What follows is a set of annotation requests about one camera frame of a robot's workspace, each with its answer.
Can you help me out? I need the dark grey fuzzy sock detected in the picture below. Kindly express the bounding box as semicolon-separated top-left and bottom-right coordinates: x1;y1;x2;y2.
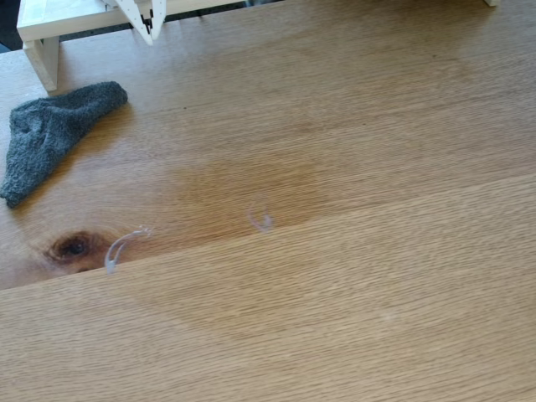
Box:
0;80;129;209

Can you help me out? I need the white wooden riser shelf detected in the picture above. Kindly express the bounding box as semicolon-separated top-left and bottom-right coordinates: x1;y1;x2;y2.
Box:
16;0;502;93

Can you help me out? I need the small faint white smear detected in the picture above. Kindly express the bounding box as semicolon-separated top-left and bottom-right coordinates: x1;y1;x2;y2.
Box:
247;204;276;234

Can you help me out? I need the long curved white smear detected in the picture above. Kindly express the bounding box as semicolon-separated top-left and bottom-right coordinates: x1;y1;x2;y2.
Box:
104;225;156;276

